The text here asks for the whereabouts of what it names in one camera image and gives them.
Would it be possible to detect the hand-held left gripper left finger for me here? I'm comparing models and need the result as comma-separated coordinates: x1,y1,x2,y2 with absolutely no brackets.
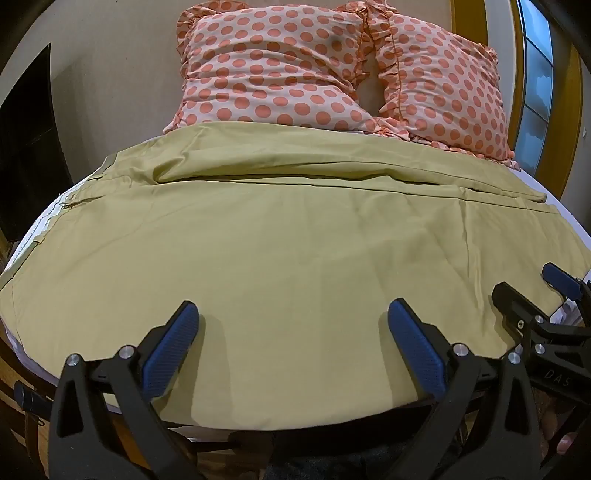
48,300,201,480

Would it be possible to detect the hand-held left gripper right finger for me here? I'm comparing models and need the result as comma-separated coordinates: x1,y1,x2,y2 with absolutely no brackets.
387,298,544,480

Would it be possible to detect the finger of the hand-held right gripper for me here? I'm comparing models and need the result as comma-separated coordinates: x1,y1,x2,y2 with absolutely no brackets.
541,261,591,306
492,282,591,352

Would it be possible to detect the olive green bed sheet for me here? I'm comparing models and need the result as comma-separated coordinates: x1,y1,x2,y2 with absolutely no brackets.
0,122,591,428

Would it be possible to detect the person's right hand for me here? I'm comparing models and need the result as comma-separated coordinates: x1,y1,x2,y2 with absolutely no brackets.
539,396,579,464

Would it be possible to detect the white bed sheet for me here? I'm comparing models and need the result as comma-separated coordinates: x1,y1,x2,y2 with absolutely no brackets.
0,157,591,416

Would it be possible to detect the yellow framed window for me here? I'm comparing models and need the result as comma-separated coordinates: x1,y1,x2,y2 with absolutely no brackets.
510,0,585,195

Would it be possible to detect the small polka dot pillow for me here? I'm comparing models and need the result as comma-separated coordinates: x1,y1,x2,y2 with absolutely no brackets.
335,0,520,171

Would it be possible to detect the dark panel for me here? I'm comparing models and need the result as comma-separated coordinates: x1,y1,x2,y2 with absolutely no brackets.
0,43,73,244

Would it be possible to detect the large polka dot pillow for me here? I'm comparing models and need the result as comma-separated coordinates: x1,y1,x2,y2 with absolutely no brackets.
163,0,411,141

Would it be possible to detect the black cylindrical handle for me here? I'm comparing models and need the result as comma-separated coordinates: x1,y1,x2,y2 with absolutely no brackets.
13,382,57,414

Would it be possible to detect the wooden bed frame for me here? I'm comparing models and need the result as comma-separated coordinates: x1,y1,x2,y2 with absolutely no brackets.
0,318,278,480

